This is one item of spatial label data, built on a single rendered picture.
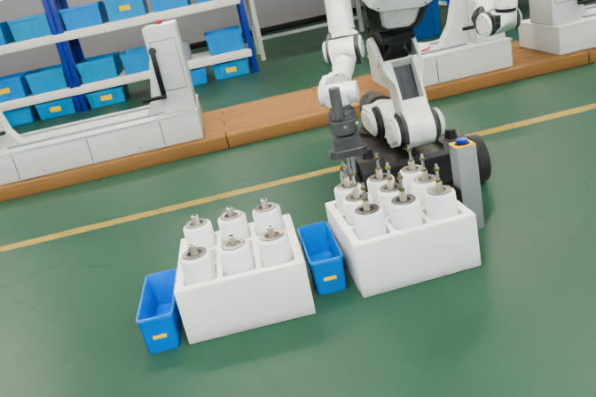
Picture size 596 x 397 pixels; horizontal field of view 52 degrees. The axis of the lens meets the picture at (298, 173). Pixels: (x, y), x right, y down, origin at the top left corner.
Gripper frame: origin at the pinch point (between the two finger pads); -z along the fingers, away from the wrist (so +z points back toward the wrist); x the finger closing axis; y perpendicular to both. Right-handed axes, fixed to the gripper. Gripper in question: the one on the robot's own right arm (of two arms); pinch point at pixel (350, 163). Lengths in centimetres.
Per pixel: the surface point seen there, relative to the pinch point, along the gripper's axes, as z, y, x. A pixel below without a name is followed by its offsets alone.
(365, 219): -12.6, 16.3, 0.0
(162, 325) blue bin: -28, 26, 65
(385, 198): -13.0, 2.5, -8.8
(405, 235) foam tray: -19.5, 18.5, -10.7
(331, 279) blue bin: -32.1, 12.8, 13.7
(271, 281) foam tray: -22.5, 23.7, 31.2
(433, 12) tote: -14, -442, -152
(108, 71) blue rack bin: -5, -450, 180
